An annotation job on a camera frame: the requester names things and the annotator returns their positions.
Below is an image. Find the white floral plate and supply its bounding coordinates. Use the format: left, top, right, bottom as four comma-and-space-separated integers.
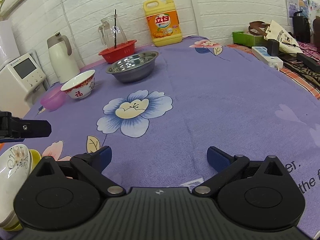
0, 143, 32, 227

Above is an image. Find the yellow plastic plate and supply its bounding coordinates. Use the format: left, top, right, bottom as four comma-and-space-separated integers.
0, 149, 42, 232

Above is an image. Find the purple plastic bowl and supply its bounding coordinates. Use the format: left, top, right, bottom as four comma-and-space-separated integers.
40, 87, 66, 111

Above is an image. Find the white red ceramic bowl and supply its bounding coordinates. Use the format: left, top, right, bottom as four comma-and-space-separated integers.
60, 69, 95, 99

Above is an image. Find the stainless steel bowl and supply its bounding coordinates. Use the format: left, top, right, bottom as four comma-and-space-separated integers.
106, 51, 159, 83

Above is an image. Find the white water dispenser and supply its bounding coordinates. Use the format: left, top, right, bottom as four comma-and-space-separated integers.
0, 53, 47, 118

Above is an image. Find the purple floral tablecloth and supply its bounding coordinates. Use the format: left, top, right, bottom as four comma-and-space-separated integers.
0, 35, 320, 240

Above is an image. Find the white water purifier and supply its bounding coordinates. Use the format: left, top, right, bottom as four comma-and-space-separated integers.
0, 20, 20, 69

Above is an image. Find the white thermos jug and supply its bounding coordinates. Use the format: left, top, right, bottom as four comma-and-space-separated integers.
47, 32, 80, 84

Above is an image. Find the red plastic basket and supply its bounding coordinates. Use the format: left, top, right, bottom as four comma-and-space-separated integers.
98, 40, 137, 64

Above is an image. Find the white power strip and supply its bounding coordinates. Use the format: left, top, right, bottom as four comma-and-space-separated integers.
252, 47, 283, 70

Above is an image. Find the black power adapter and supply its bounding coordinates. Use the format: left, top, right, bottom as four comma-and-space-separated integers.
267, 38, 279, 56

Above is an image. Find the green box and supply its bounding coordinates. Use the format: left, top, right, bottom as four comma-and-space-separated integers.
232, 31, 267, 48

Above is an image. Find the glass pitcher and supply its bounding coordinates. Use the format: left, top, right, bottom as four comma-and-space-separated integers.
98, 15, 127, 48

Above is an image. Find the beige tote bag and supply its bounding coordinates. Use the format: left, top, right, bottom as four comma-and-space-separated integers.
248, 20, 303, 55

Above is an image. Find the yellow detergent bottle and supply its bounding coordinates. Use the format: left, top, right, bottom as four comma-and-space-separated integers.
143, 0, 182, 47

